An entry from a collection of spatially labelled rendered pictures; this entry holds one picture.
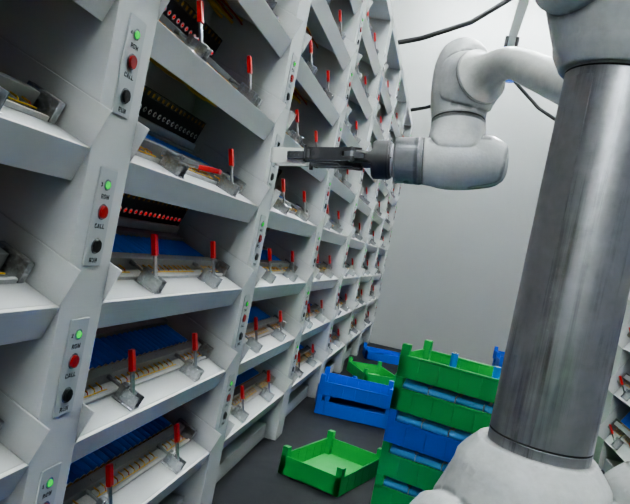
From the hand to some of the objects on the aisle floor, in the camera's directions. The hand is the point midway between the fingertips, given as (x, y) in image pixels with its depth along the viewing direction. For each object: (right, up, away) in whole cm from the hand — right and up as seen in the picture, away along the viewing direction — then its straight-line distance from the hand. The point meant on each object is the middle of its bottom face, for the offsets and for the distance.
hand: (289, 157), depth 125 cm
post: (-44, -76, -44) cm, 99 cm away
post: (-31, -78, +25) cm, 88 cm away
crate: (+10, -86, +67) cm, 109 cm away
